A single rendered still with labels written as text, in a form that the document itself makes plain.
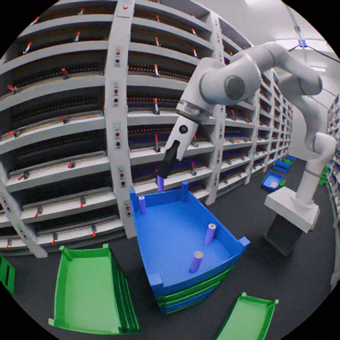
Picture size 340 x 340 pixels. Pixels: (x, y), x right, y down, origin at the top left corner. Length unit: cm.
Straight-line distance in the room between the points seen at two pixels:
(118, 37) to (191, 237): 84
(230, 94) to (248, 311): 80
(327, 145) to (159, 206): 86
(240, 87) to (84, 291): 67
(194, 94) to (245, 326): 86
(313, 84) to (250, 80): 35
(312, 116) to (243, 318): 92
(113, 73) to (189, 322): 110
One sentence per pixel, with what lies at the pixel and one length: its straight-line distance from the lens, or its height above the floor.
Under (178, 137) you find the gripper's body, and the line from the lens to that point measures 29.
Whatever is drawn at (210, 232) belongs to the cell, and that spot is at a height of 45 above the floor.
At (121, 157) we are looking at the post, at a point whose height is 53.
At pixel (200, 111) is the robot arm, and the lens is 30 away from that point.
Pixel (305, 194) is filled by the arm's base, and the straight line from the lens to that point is 89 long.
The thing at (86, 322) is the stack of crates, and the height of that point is 24.
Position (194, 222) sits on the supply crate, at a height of 40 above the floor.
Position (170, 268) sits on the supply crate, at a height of 40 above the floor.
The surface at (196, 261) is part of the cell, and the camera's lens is 27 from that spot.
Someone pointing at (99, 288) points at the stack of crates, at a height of 24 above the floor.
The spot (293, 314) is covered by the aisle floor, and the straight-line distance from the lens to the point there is 91.
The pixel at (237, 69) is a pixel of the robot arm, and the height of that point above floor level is 79.
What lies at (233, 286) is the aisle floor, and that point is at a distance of 78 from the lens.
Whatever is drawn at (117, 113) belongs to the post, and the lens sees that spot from 61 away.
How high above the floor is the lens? 69
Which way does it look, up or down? 21 degrees down
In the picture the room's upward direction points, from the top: straight up
